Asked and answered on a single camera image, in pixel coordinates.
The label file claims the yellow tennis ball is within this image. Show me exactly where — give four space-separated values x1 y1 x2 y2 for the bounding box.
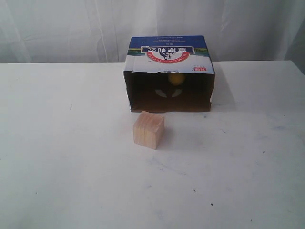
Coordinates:
168 73 185 86

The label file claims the white backdrop curtain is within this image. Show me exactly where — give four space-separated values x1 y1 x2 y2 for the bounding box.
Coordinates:
0 0 305 63

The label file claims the light wooden cube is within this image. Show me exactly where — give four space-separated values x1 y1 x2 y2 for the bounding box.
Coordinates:
133 111 165 149

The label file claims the printed cardboard box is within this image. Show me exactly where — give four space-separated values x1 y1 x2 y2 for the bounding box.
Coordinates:
123 35 215 113

